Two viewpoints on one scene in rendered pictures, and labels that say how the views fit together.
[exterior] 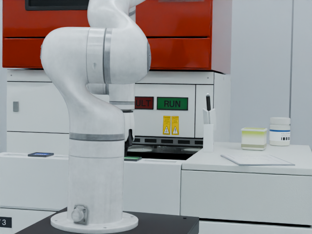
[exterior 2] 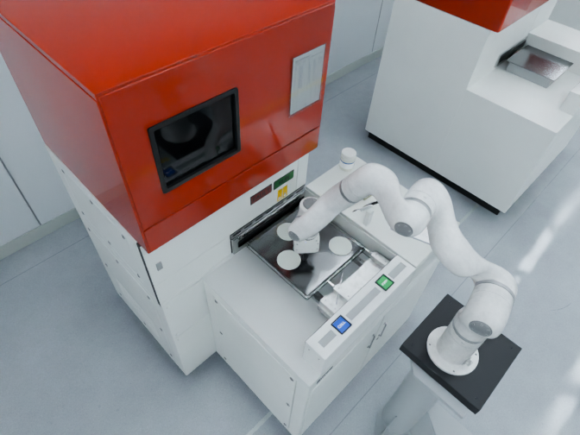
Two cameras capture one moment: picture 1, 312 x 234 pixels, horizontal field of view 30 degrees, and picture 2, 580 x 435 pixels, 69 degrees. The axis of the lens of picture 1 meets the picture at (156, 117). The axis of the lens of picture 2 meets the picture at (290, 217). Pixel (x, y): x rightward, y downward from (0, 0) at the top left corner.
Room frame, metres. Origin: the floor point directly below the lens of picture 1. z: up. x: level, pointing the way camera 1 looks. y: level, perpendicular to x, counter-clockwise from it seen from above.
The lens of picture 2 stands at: (1.47, 1.06, 2.37)
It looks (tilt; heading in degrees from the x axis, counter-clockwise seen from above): 49 degrees down; 299
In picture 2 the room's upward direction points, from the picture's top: 4 degrees clockwise
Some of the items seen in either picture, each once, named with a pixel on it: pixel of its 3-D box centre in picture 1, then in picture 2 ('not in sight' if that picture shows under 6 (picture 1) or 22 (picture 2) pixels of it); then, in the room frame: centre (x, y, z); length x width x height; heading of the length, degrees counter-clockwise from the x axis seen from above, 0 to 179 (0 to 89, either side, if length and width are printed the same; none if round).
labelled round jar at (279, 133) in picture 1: (279, 131); (347, 159); (2.02, -0.43, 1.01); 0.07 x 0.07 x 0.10
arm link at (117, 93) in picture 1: (120, 81); (309, 216); (1.92, 0.12, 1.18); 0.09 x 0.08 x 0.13; 90
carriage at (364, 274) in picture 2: not in sight; (354, 286); (1.69, 0.09, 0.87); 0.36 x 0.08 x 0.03; 77
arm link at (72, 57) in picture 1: (83, 82); (481, 317); (1.26, 0.16, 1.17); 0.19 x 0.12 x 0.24; 89
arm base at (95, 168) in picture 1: (95, 180); (460, 339); (1.26, 0.13, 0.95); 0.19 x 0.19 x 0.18
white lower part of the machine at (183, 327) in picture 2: not in sight; (201, 258); (2.55, 0.12, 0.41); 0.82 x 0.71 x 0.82; 77
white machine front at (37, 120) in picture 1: (106, 122); (236, 221); (2.21, 0.19, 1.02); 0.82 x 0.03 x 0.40; 77
